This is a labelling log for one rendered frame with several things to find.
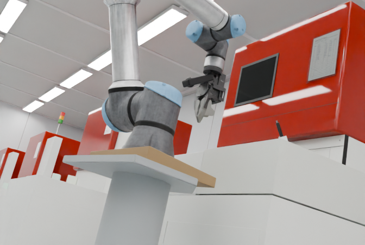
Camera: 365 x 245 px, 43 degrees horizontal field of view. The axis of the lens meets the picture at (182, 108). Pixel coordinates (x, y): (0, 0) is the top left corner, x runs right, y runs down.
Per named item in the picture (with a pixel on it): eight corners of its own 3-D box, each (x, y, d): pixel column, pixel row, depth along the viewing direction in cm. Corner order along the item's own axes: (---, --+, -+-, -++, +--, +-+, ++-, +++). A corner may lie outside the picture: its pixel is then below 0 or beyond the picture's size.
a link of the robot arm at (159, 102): (154, 118, 123) (165, 73, 128) (121, 122, 132) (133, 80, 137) (183, 135, 131) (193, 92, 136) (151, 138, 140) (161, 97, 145)
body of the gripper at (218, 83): (223, 103, 170) (229, 73, 174) (205, 95, 167) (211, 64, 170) (211, 106, 177) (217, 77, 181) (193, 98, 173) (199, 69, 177)
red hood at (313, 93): (313, 184, 285) (324, 94, 303) (445, 180, 216) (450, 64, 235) (214, 148, 251) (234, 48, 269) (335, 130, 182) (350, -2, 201)
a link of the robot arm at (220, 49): (205, 30, 179) (218, 41, 185) (199, 56, 176) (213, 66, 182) (221, 26, 174) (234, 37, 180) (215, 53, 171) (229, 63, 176)
